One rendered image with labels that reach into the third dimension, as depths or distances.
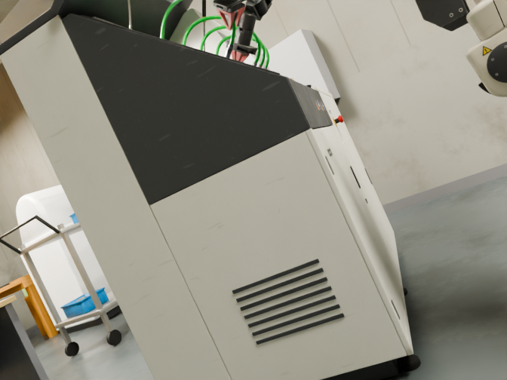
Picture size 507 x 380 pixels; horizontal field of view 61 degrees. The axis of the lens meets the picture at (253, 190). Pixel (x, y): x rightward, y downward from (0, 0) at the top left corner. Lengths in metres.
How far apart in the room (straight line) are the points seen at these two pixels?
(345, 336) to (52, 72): 1.26
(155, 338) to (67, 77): 0.92
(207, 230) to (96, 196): 0.41
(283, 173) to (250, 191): 0.12
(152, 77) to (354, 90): 2.32
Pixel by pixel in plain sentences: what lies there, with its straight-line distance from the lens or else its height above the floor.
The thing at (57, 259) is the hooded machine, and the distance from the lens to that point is 4.92.
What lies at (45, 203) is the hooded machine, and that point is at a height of 1.37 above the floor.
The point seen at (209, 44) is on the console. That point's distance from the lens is 2.11.
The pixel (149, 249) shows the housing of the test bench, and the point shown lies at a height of 0.66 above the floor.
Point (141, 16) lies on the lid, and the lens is 1.93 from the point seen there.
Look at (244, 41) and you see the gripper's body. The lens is 1.64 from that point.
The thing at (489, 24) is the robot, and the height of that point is 0.83.
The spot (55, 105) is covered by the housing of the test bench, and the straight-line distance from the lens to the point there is 1.62.
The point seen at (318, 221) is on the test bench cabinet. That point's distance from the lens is 1.29.
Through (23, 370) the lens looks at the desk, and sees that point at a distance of 2.78.
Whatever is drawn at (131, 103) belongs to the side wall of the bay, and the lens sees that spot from 1.45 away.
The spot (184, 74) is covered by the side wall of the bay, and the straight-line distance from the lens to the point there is 1.37.
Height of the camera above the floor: 0.74
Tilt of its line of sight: 2 degrees down
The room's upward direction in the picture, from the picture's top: 25 degrees counter-clockwise
